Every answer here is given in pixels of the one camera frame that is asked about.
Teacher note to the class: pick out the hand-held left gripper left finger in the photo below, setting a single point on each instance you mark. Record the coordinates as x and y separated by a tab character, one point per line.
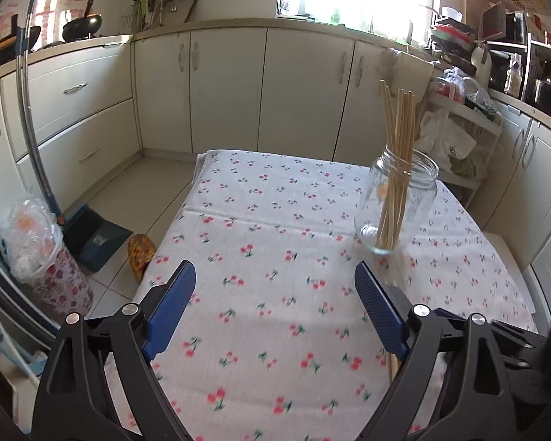
170	312

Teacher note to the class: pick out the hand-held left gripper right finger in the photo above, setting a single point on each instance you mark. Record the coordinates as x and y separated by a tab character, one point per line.
381	312

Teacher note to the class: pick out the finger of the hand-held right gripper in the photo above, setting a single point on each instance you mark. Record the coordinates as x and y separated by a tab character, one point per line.
519	336

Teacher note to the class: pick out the wooden chopstick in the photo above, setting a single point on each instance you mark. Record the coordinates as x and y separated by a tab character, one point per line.
395	364

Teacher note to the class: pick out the clear glass jar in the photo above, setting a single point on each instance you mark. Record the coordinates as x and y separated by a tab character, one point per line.
418	193

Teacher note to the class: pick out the bundle of chopsticks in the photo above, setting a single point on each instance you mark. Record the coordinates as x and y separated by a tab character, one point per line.
397	124

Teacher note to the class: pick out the yellow patterned slipper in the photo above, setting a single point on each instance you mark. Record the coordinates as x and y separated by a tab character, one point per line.
140	255

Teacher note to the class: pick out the dark dustpan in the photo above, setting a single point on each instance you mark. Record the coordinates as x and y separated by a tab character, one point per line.
94	239

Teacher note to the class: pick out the cherry print tablecloth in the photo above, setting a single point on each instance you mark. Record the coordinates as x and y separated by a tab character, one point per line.
280	239

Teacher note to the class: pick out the floral trash bin with bag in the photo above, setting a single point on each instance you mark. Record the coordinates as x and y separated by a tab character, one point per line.
41	262

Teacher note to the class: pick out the cream corner cabinet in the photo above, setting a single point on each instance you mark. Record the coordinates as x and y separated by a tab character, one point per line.
532	183

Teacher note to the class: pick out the white plastic bag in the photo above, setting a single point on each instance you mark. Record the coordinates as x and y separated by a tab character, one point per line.
450	142

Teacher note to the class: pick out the white shelf rack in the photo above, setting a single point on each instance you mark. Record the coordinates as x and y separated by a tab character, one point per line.
468	115

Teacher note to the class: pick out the cream kitchen drawer unit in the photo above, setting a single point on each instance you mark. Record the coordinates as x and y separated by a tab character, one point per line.
73	110

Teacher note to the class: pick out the cream kitchen cabinet doors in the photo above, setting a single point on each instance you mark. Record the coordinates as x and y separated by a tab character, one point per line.
257	87

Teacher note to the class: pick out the white plastic bottle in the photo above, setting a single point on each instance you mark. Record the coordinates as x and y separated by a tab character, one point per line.
480	66

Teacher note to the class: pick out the black metal appliance shelf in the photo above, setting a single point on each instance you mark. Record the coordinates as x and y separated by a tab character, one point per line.
528	64

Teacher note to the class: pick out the cream kitchen countertop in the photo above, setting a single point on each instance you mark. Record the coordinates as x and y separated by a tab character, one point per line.
238	23

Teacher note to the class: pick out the black wok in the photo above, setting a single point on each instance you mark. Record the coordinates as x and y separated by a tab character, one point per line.
82	25

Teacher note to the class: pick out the black frying pan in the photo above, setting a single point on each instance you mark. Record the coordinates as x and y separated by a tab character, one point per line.
13	41

